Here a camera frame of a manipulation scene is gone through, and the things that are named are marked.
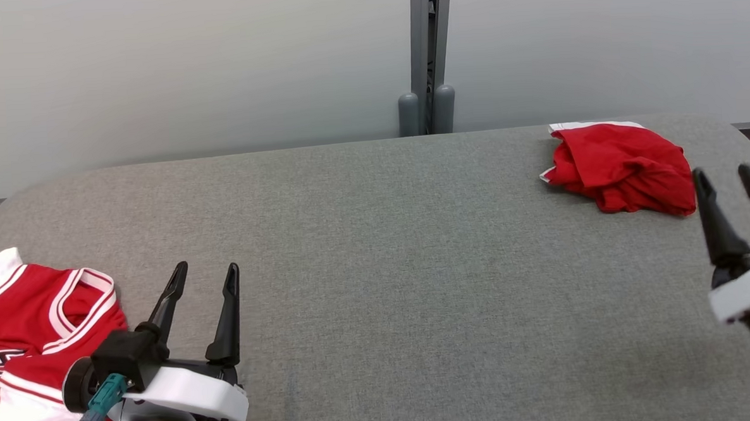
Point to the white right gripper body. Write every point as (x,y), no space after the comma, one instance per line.
(749,292)

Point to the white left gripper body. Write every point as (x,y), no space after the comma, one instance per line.
(199,392)

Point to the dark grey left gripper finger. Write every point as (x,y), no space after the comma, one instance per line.
(164,311)
(228,331)

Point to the red shorts with white stripe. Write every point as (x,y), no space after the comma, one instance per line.
(626,168)

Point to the red basketball jersey number 23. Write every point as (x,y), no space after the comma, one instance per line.
(25,314)

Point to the grey metal partition post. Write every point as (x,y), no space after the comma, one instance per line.
(419,44)

